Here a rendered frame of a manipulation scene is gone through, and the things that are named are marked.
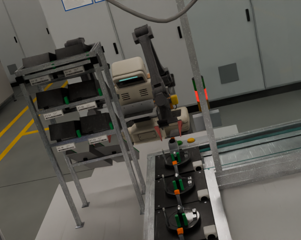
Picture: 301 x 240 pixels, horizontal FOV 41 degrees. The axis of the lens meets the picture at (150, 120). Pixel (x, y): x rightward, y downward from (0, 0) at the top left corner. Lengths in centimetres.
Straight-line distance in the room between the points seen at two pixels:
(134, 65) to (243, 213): 122
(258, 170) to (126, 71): 108
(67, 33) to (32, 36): 457
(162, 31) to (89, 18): 89
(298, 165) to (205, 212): 55
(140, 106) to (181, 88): 242
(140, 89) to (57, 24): 262
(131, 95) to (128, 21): 232
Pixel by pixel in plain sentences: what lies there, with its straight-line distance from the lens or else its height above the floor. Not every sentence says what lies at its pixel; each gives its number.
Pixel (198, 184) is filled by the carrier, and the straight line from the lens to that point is 183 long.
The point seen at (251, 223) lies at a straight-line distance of 173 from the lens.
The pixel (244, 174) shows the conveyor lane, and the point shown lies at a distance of 193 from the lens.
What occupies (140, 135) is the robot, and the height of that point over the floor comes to 85.
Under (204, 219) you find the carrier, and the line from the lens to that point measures 161.
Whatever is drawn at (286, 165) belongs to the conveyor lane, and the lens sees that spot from 196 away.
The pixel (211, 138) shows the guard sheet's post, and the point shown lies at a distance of 183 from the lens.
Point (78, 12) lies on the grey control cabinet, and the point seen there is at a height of 157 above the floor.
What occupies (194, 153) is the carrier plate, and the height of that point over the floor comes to 97.
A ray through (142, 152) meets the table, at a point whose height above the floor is 86.
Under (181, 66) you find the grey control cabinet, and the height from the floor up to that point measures 63.
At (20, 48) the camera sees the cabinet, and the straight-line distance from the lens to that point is 976.
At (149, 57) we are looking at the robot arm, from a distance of 214.
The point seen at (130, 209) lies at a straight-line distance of 200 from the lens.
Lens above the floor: 194
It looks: 21 degrees down
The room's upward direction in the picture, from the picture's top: 16 degrees counter-clockwise
